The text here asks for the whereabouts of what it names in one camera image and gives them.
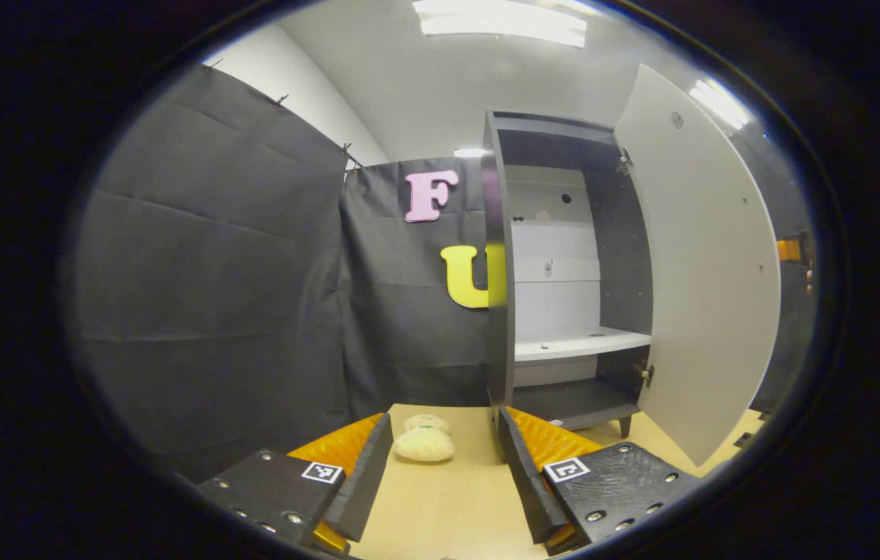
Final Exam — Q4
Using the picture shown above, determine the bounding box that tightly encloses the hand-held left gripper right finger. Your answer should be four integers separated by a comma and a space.
499, 407, 705, 556

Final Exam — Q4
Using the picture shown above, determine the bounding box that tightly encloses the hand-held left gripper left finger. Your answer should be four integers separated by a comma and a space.
198, 413, 394, 556

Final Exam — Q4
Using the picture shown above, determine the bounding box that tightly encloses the white cabinet door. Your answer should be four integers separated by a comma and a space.
612, 64, 783, 467

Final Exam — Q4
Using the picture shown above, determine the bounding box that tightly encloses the grey cabinet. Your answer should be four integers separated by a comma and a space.
482, 109, 654, 440

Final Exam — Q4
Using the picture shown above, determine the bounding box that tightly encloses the black backdrop cloth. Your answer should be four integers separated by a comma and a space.
66, 66, 818, 483

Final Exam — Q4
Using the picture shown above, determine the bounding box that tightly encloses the large ceiling light panel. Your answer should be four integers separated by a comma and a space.
412, 0, 588, 47

